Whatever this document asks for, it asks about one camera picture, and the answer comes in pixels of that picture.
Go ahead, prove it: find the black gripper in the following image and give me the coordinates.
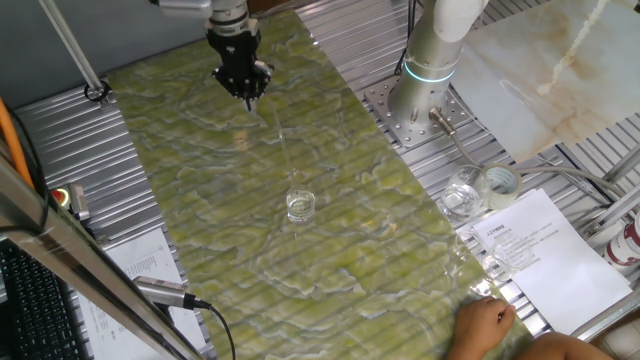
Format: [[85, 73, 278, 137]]
[[206, 27, 274, 112]]

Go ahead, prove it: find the clear glass stirring rod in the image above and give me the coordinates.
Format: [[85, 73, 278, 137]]
[[272, 104, 304, 211]]

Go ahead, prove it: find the small water-filled glass beaker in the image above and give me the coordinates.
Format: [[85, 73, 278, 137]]
[[285, 184, 317, 225]]

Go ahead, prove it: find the large clear glass beaker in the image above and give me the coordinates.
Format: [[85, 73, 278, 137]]
[[439, 164, 489, 221]]

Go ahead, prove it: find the empty clear glass beaker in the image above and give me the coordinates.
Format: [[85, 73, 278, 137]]
[[482, 229, 537, 282]]

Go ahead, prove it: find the person hand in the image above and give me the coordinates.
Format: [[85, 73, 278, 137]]
[[446, 295, 516, 360]]

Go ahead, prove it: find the thin aluminium pole with clamp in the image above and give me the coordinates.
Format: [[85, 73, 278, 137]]
[[38, 0, 114, 109]]

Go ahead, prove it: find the printed table paper sheet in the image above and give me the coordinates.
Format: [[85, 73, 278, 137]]
[[77, 227, 209, 360]]

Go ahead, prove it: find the red emergency stop button box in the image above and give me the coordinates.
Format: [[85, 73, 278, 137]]
[[49, 183, 91, 221]]

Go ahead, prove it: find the orange tube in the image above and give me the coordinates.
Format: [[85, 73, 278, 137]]
[[0, 97, 35, 191]]

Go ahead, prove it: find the clear packing tape roll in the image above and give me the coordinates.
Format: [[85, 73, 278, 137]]
[[479, 163, 524, 211]]

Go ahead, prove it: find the beige marble pattern board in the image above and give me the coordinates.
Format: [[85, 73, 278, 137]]
[[449, 0, 640, 164]]

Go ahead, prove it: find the black computer keyboard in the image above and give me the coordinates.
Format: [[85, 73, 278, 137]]
[[0, 238, 94, 360]]

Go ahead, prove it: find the white paper sheet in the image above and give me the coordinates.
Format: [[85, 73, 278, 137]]
[[472, 188, 634, 335]]

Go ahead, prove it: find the aluminium profile bar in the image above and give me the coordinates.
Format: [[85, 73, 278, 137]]
[[602, 143, 640, 185], [579, 185, 640, 239]]

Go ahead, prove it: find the red white can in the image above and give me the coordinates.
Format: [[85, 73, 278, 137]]
[[602, 212, 640, 274]]

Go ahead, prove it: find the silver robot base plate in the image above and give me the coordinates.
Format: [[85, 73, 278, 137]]
[[363, 74, 474, 150]]

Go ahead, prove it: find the black base cable bundle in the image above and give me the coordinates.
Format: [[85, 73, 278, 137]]
[[394, 0, 417, 76]]

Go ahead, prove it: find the grey cable with metal connector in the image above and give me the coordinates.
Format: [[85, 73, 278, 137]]
[[428, 107, 626, 199]]

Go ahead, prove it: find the thin black cable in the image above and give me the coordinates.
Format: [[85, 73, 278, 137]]
[[0, 105, 51, 236]]

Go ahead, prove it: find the silver ribbed camera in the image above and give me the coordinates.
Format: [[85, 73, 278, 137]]
[[132, 275, 199, 310]]

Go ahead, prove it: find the thick aluminium frame bar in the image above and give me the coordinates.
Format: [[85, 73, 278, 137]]
[[0, 149, 206, 360]]

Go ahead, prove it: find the black camera cable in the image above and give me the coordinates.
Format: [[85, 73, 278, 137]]
[[192, 298, 237, 360]]

